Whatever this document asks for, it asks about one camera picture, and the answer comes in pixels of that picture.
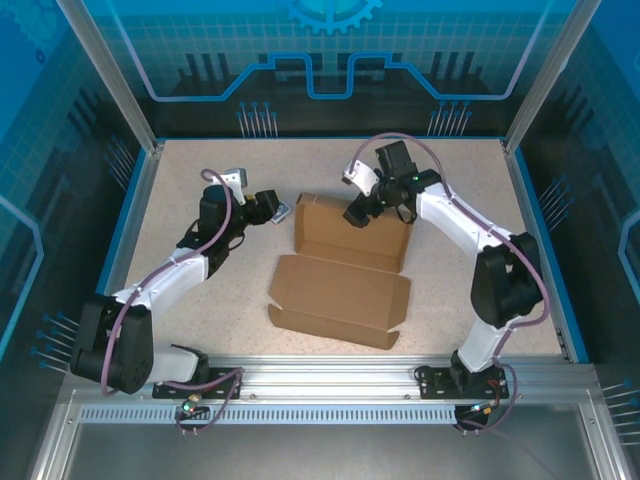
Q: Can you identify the aluminium frame post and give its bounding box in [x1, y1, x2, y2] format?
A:
[53, 0, 169, 154]
[502, 0, 601, 154]

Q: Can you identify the aluminium frame side rail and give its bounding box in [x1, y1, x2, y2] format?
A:
[579, 392, 634, 480]
[27, 392, 96, 480]

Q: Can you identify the grey metal panel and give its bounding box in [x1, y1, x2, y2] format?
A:
[64, 423, 599, 480]

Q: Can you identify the slotted grey cable duct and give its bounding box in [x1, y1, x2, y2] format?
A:
[79, 404, 464, 426]

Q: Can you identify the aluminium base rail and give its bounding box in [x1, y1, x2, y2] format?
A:
[207, 353, 596, 402]

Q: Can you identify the brown cardboard paper box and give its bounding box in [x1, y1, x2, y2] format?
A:
[267, 191, 416, 351]

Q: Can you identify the thin purple base cable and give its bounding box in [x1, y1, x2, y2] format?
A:
[457, 363, 519, 437]
[162, 367, 246, 439]

